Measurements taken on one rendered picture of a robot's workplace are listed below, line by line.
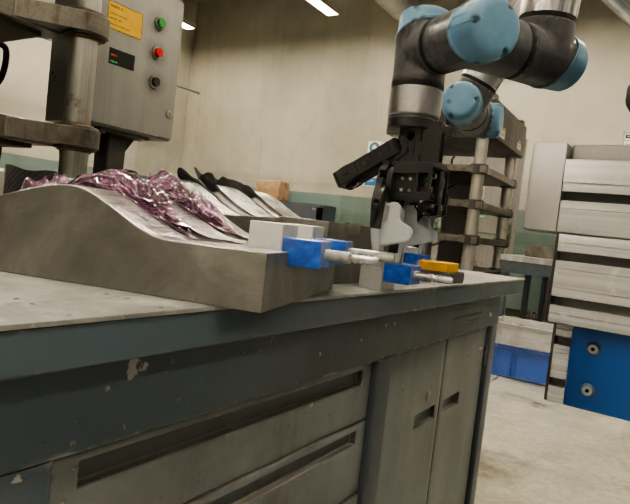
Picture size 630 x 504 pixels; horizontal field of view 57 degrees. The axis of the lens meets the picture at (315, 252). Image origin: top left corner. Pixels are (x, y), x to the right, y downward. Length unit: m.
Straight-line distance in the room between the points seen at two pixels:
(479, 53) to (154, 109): 1.14
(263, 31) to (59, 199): 9.10
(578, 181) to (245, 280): 0.34
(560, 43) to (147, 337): 0.64
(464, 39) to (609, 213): 0.28
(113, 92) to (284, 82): 7.62
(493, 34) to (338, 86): 7.93
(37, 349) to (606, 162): 0.52
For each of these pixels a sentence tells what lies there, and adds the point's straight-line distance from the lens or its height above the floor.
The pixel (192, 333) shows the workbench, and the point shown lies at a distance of 0.54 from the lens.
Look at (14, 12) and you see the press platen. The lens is 1.46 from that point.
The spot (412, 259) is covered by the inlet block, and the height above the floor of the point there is 0.83.
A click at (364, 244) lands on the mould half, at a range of 0.91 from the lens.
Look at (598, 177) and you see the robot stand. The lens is 0.63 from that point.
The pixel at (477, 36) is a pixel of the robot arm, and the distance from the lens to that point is 0.75.
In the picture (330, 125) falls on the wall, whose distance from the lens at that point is 8.59.
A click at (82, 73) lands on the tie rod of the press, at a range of 1.44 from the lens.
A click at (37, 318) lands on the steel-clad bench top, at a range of 0.45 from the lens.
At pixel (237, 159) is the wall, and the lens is 9.45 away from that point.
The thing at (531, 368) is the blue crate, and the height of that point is 0.10.
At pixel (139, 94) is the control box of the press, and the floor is 1.18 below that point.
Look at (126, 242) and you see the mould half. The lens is 0.59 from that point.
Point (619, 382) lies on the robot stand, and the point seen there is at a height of 0.76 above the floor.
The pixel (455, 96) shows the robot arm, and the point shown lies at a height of 1.15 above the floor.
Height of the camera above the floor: 0.89
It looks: 3 degrees down
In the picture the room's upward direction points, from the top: 6 degrees clockwise
